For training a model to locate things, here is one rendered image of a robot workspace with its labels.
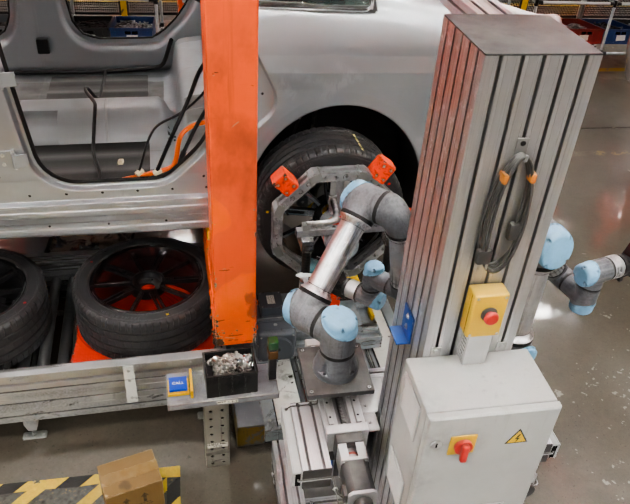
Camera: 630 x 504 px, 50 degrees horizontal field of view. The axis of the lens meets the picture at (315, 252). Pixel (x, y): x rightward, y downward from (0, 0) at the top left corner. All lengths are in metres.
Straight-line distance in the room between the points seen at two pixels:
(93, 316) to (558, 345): 2.38
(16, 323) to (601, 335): 2.96
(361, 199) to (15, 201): 1.50
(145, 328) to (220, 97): 1.17
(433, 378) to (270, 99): 1.49
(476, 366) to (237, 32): 1.18
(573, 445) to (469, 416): 1.77
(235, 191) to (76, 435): 1.43
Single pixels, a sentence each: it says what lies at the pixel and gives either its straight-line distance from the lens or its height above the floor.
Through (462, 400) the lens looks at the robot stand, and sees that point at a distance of 1.72.
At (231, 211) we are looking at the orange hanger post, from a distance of 2.41.
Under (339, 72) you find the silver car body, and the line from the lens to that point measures 2.81.
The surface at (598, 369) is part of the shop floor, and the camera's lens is 3.85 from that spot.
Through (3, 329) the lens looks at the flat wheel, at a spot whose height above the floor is 0.49.
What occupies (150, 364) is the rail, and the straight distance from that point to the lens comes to 2.96.
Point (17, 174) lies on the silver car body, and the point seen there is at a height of 1.05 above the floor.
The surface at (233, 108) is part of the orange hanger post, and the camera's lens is 2.22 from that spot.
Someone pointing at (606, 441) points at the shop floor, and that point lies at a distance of 3.52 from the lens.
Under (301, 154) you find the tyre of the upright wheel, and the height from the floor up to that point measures 1.15.
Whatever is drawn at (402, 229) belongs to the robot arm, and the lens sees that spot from 2.21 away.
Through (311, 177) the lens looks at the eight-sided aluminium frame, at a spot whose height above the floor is 1.11.
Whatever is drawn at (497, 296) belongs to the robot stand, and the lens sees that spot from 1.67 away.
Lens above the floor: 2.46
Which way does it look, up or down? 36 degrees down
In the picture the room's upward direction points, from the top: 4 degrees clockwise
